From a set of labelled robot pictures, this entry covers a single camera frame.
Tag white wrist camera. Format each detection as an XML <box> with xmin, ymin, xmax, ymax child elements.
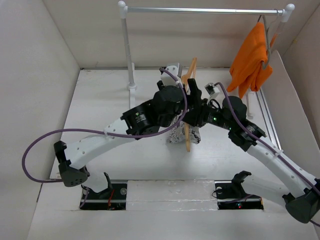
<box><xmin>204</xmin><ymin>82</ymin><xmax>220</xmax><ymax>101</ymax></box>
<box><xmin>160</xmin><ymin>62</ymin><xmax>182</xmax><ymax>86</ymax></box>

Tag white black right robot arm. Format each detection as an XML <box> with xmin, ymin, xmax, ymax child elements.
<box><xmin>183</xmin><ymin>96</ymin><xmax>320</xmax><ymax>224</ymax></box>

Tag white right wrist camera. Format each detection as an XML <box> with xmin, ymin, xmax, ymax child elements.
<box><xmin>204</xmin><ymin>82</ymin><xmax>220</xmax><ymax>101</ymax></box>

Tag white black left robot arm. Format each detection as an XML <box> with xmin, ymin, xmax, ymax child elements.
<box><xmin>53</xmin><ymin>78</ymin><xmax>202</xmax><ymax>199</ymax></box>

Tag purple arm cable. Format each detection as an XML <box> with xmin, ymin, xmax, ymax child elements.
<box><xmin>214</xmin><ymin>81</ymin><xmax>320</xmax><ymax>227</ymax></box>
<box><xmin>21</xmin><ymin>67</ymin><xmax>189</xmax><ymax>208</ymax></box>

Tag wooden clothes hanger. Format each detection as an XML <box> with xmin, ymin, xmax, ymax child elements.
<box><xmin>180</xmin><ymin>57</ymin><xmax>198</xmax><ymax>153</ymax></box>

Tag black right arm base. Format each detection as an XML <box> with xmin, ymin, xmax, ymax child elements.
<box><xmin>211</xmin><ymin>181</ymin><xmax>264</xmax><ymax>211</ymax></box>

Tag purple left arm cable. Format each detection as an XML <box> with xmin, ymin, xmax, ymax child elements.
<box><xmin>21</xmin><ymin>67</ymin><xmax>189</xmax><ymax>208</ymax></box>

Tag orange cloth on hanger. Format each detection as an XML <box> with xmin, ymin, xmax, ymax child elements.
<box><xmin>227</xmin><ymin>22</ymin><xmax>273</xmax><ymax>98</ymax></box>

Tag newspaper print trousers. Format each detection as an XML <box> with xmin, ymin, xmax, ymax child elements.
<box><xmin>166</xmin><ymin>114</ymin><xmax>201</xmax><ymax>145</ymax></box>

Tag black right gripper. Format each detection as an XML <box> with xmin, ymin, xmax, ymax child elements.
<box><xmin>178</xmin><ymin>97</ymin><xmax>235</xmax><ymax>131</ymax></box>

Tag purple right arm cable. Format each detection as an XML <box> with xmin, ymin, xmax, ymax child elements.
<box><xmin>214</xmin><ymin>81</ymin><xmax>320</xmax><ymax>227</ymax></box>

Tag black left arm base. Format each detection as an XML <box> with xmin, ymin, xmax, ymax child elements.
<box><xmin>79</xmin><ymin>180</ymin><xmax>128</xmax><ymax>211</ymax></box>

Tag aluminium side rail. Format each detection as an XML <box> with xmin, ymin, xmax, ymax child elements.
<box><xmin>256</xmin><ymin>89</ymin><xmax>282</xmax><ymax>150</ymax></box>

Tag white metal clothes rack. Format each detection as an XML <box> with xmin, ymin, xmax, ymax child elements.
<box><xmin>117</xmin><ymin>0</ymin><xmax>296</xmax><ymax>120</ymax></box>

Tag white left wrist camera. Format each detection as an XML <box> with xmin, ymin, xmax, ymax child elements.
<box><xmin>160</xmin><ymin>62</ymin><xmax>182</xmax><ymax>86</ymax></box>

